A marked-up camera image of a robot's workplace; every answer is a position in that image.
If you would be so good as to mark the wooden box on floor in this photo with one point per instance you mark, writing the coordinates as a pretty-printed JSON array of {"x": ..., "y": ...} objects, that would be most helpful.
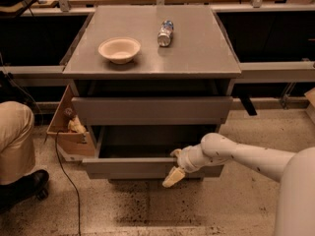
[{"x": 73, "y": 140}]

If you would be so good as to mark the yellow toy in box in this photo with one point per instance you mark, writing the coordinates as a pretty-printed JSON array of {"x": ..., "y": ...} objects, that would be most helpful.
[{"x": 75, "y": 126}]

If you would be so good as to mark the white paper bowl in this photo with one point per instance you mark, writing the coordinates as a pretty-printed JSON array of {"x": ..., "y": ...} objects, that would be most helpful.
[{"x": 119, "y": 50}]

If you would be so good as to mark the grey metal rail frame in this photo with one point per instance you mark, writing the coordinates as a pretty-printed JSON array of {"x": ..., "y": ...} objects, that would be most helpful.
[{"x": 275, "y": 71}]

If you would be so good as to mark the black shoe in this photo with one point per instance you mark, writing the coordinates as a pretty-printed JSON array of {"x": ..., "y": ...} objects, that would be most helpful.
[{"x": 26, "y": 187}]

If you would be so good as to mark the silver soda can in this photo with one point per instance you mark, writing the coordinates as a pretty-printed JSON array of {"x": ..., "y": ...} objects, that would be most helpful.
[{"x": 165, "y": 34}]

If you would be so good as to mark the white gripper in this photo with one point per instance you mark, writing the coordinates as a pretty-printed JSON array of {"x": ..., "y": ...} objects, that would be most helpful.
[{"x": 184, "y": 161}]

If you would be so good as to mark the grey top drawer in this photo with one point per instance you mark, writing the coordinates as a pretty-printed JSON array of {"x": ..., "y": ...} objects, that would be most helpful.
[{"x": 152, "y": 110}]

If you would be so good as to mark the grey drawer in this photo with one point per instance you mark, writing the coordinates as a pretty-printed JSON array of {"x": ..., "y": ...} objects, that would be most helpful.
[
  {"x": 141, "y": 152},
  {"x": 152, "y": 110}
]

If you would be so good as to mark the person leg beige trousers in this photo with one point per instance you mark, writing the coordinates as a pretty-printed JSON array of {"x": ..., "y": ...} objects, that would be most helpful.
[{"x": 16, "y": 144}]

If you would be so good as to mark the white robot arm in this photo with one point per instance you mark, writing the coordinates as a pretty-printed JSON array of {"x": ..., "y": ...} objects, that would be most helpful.
[{"x": 294, "y": 171}]

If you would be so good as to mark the grey drawer cabinet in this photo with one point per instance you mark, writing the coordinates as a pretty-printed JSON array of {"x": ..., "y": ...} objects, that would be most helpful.
[{"x": 148, "y": 80}]

